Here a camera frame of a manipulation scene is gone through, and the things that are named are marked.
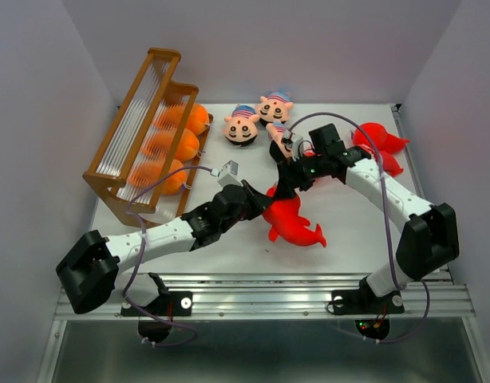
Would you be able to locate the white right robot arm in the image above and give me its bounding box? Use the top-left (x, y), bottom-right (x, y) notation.
top-left (271, 124), bottom-right (460, 311)

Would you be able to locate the cartoon boy doll upper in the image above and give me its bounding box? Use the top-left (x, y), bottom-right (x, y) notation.
top-left (254, 92), bottom-right (294, 127)

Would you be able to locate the wooden toy shelf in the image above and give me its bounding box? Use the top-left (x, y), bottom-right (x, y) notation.
top-left (83, 48), bottom-right (214, 227)

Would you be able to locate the cartoon boy doll lower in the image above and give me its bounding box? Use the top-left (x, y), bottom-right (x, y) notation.
top-left (267, 121), bottom-right (290, 164)

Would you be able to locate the red shark plush back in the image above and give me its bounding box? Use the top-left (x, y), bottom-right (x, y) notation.
top-left (352, 122), bottom-right (410, 154)

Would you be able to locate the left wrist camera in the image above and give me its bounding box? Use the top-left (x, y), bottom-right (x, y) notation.
top-left (210, 160), bottom-right (242, 188)

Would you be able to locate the aluminium frame rail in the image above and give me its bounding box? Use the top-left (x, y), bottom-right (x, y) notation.
top-left (55, 273), bottom-right (478, 322)

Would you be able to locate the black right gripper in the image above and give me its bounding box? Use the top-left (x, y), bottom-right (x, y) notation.
top-left (272, 150), bottom-right (327, 200)

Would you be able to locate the orange shark plush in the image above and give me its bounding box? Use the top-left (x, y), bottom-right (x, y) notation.
top-left (152, 102), bottom-right (214, 135)
top-left (128, 159), bottom-right (195, 196)
top-left (140, 129), bottom-right (200, 162)

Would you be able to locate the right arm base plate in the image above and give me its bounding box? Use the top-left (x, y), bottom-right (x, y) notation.
top-left (326, 290), bottom-right (405, 318)

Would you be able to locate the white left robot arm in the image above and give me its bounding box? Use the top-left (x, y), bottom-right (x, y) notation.
top-left (56, 180), bottom-right (274, 314)

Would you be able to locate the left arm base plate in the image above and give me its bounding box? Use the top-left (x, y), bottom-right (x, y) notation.
top-left (127, 290), bottom-right (193, 317)

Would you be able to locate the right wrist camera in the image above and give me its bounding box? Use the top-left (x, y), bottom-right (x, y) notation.
top-left (281, 130), bottom-right (303, 161)

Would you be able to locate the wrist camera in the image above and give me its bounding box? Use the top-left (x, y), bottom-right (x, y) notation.
top-left (281, 130), bottom-right (303, 161)
top-left (210, 160), bottom-right (242, 188)

